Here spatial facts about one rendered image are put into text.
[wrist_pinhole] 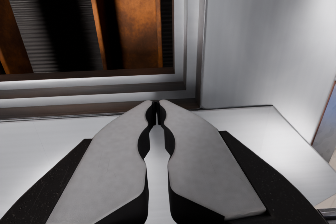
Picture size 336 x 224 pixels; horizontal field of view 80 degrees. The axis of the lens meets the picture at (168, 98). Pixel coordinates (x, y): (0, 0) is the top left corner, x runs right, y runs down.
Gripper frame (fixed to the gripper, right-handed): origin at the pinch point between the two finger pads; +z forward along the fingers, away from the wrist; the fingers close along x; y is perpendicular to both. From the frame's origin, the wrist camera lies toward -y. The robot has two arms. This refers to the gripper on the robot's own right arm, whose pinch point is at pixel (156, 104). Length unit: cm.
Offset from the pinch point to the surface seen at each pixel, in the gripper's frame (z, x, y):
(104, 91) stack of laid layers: 3.0, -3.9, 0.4
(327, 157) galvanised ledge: 19.4, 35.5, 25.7
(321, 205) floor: 87, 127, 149
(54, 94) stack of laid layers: 3.0, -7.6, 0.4
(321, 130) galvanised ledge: 19.5, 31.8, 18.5
